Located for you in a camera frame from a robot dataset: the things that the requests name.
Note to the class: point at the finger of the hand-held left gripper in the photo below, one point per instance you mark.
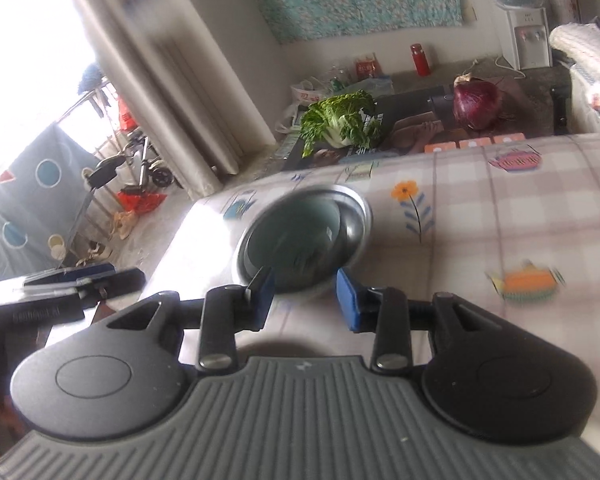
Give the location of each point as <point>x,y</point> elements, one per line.
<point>87,272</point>
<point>119,282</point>

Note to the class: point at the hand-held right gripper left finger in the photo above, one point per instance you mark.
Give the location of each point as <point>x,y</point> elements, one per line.
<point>262,300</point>

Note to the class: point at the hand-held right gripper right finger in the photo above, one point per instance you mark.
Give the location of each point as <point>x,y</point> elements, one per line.
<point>347,300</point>

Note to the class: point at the green ceramic bowl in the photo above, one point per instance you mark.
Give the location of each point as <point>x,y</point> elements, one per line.
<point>290,240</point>

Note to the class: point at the steel bowl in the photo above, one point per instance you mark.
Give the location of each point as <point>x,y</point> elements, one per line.
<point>357,225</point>

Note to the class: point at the pair of shoes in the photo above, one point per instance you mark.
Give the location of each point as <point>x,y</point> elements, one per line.
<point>94,254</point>

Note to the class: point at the blue cloth with circles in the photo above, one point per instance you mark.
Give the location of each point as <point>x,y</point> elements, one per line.
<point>34,210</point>

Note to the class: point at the red basket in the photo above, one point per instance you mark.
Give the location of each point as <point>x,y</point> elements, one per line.
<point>142,201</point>

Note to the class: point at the wheelchair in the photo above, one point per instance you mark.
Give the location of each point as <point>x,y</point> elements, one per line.
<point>149,160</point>

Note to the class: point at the metal drying rack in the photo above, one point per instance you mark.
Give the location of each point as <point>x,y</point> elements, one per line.
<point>94,115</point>

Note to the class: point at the napa cabbage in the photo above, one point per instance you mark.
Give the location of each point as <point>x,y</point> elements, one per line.
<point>342,117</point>

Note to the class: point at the white plastic bag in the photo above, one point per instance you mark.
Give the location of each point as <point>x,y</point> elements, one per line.
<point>307,92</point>

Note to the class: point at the beige curtain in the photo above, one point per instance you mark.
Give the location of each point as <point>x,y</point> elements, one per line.
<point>179,75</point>

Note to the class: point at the red packet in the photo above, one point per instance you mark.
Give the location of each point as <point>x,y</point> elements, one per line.
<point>369,66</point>

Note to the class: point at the red onion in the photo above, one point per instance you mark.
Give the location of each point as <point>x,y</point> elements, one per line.
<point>477,102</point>

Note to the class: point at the red bottle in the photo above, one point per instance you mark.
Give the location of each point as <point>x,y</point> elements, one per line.
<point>420,60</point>

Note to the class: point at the white water dispenser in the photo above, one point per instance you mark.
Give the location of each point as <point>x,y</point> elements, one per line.
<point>527,40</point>

